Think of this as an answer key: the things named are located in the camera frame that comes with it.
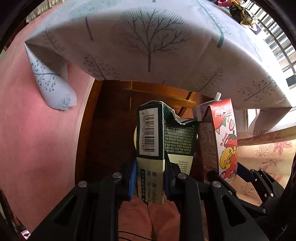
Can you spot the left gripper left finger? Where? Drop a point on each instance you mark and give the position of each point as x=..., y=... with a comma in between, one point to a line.
x=90, y=211

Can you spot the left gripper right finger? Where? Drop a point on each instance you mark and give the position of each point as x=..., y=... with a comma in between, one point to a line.
x=208, y=210

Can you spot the strawberry duck milk carton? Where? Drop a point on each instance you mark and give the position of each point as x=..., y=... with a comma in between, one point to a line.
x=217, y=136

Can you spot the dark green carton box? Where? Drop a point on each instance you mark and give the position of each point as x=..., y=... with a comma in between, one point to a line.
x=165, y=146

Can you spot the black gold wrapper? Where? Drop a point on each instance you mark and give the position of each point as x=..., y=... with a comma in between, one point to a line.
x=240, y=14

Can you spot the person's pink trouser legs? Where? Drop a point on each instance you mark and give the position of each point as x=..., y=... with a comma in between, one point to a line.
x=138, y=220

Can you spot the pink bed cover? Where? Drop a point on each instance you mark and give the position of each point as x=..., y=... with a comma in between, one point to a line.
x=38, y=143

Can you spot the pink leaf print curtain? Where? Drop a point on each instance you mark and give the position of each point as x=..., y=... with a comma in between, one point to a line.
x=274, y=155

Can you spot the tree print bed sheet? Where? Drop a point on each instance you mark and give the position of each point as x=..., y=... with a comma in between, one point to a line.
x=191, y=45

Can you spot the metal window bars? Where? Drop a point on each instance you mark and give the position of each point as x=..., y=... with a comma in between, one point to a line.
x=277, y=39

